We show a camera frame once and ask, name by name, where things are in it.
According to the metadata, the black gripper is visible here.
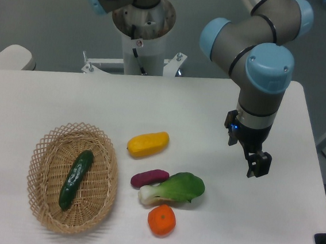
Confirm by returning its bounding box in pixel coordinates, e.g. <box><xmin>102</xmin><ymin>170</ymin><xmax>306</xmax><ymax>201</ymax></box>
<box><xmin>224</xmin><ymin>110</ymin><xmax>272</xmax><ymax>177</ymax></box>

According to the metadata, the green cucumber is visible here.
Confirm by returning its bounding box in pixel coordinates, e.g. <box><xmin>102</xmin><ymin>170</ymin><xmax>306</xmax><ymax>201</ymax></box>
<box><xmin>58</xmin><ymin>150</ymin><xmax>94</xmax><ymax>211</ymax></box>

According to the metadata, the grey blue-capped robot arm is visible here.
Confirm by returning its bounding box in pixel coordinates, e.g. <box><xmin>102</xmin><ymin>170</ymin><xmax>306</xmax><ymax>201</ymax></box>
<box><xmin>89</xmin><ymin>0</ymin><xmax>314</xmax><ymax>177</ymax></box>

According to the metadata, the woven wicker basket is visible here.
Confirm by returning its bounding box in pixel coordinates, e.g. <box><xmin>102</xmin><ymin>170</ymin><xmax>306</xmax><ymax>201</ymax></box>
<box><xmin>27</xmin><ymin>122</ymin><xmax>118</xmax><ymax>234</ymax></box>

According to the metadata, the green bok choy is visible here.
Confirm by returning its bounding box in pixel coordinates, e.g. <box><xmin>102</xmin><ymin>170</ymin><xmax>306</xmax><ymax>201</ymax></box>
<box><xmin>138</xmin><ymin>172</ymin><xmax>205</xmax><ymax>205</ymax></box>

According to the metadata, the purple sweet potato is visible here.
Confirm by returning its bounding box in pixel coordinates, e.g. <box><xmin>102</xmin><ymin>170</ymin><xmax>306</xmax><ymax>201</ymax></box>
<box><xmin>130</xmin><ymin>169</ymin><xmax>170</xmax><ymax>188</ymax></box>

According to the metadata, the yellow mango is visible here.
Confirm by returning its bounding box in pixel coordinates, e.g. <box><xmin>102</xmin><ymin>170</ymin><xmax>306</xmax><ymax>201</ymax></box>
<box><xmin>126</xmin><ymin>131</ymin><xmax>170</xmax><ymax>158</ymax></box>

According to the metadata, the orange tangerine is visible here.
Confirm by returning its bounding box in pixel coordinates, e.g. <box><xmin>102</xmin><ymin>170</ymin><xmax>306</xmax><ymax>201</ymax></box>
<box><xmin>147</xmin><ymin>204</ymin><xmax>177</xmax><ymax>237</ymax></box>

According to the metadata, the white chair back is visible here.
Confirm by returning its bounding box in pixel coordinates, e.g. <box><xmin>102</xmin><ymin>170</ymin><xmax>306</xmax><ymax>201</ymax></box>
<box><xmin>0</xmin><ymin>44</ymin><xmax>36</xmax><ymax>71</ymax></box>

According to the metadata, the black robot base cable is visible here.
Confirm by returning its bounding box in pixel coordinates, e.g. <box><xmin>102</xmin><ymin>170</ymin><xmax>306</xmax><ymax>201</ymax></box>
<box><xmin>126</xmin><ymin>24</ymin><xmax>153</xmax><ymax>77</ymax></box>

